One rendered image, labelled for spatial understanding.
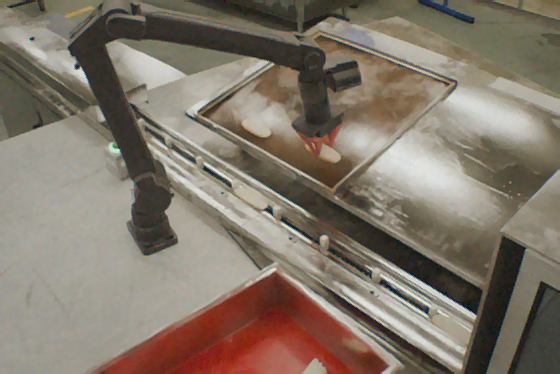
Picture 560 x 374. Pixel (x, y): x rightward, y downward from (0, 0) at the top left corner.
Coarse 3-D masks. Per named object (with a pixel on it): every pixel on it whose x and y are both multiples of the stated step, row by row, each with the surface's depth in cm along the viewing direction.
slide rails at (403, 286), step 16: (160, 128) 163; (160, 144) 156; (176, 144) 156; (208, 160) 149; (208, 176) 143; (224, 176) 143; (256, 192) 138; (272, 208) 133; (304, 224) 128; (304, 240) 124; (336, 240) 123; (336, 256) 120; (352, 256) 119; (352, 272) 116; (384, 272) 115; (384, 288) 112; (400, 288) 111; (432, 304) 108; (464, 320) 104
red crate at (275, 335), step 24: (240, 336) 108; (264, 336) 107; (288, 336) 107; (312, 336) 107; (192, 360) 103; (216, 360) 103; (240, 360) 103; (264, 360) 103; (288, 360) 103; (312, 360) 102; (336, 360) 102
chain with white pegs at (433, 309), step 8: (144, 128) 165; (168, 136) 155; (168, 144) 155; (192, 160) 151; (200, 160) 146; (216, 176) 145; (232, 184) 139; (280, 208) 130; (280, 216) 131; (288, 224) 130; (304, 232) 127; (312, 240) 125; (320, 240) 122; (328, 248) 123; (352, 264) 119; (376, 272) 113; (376, 280) 113; (392, 288) 113; (400, 296) 112; (416, 304) 109; (424, 312) 108; (432, 312) 105
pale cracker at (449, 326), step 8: (432, 320) 104; (440, 320) 103; (448, 320) 103; (440, 328) 102; (448, 328) 102; (456, 328) 101; (464, 328) 101; (456, 336) 100; (464, 336) 100; (464, 344) 99
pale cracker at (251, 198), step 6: (240, 192) 136; (246, 192) 136; (252, 192) 136; (240, 198) 135; (246, 198) 135; (252, 198) 134; (258, 198) 134; (252, 204) 133; (258, 204) 133; (264, 204) 133
